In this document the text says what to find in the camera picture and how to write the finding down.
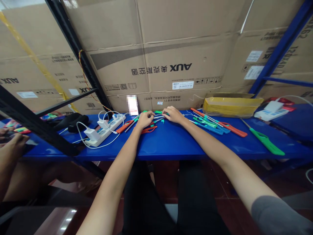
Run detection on person's legs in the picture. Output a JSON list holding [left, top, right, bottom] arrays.
[[122, 160, 231, 235]]

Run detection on black bag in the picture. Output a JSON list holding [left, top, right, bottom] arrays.
[[52, 112, 90, 134]]

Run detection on white blue flat box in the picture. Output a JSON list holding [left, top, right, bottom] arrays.
[[254, 100, 290, 122]]

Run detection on large green long-nose lighter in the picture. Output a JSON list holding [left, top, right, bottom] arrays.
[[240, 118, 286, 156]]

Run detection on person's left hand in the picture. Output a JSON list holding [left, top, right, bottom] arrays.
[[136, 110, 156, 129]]

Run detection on cardboard carton with yellow strap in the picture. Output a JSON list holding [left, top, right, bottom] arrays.
[[0, 2, 104, 117]]

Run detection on long orange lighter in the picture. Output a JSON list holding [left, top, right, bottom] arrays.
[[190, 107, 248, 138]]

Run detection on twisted yellow red wire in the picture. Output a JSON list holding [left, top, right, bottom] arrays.
[[78, 50, 113, 114]]

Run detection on pile of colourful lighters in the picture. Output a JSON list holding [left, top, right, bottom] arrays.
[[4, 110, 65, 134]]

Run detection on orange long-nose lighter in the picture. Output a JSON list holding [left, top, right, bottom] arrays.
[[116, 114, 140, 134]]

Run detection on white charger cable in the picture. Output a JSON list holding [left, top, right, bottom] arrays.
[[58, 110, 127, 149]]

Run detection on red lighter handle shell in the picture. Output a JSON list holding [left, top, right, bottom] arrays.
[[140, 125, 158, 135]]

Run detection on cardboard carton with white labels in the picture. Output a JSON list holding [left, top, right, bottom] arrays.
[[220, 0, 313, 101]]

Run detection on yellow taped cardboard box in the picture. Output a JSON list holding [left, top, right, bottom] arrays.
[[202, 93, 265, 119]]

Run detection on person's right hand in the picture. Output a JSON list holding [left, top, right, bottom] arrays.
[[162, 105, 186, 124]]

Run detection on large printed cardboard carton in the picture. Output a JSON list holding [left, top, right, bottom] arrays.
[[60, 0, 252, 114]]

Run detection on black metal shelf frame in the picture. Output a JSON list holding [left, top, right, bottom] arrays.
[[0, 0, 115, 157]]

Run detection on blue long-nose lighter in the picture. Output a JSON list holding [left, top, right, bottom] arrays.
[[188, 119, 231, 136]]

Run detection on smartphone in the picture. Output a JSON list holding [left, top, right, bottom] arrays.
[[126, 95, 140, 116]]

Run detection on bundle of silver lighter tubes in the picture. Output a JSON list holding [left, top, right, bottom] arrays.
[[149, 115, 167, 125]]

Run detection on white power strip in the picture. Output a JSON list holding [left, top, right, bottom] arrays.
[[84, 113, 127, 148]]

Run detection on blue metal shelf frame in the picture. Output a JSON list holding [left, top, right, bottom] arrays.
[[248, 0, 313, 99]]

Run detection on red packets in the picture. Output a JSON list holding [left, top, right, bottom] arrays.
[[266, 97, 297, 112]]

